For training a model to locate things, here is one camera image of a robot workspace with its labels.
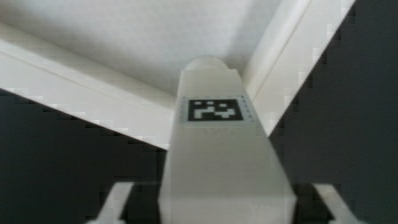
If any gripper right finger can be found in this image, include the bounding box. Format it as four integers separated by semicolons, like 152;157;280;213
291;183;367;224

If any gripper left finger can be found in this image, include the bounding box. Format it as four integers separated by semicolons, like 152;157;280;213
85;181;161;224

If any white desk tabletop tray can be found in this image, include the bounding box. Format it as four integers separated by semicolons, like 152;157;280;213
0;0;358;147

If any white desk leg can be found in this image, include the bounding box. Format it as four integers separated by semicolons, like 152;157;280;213
157;56;296;224

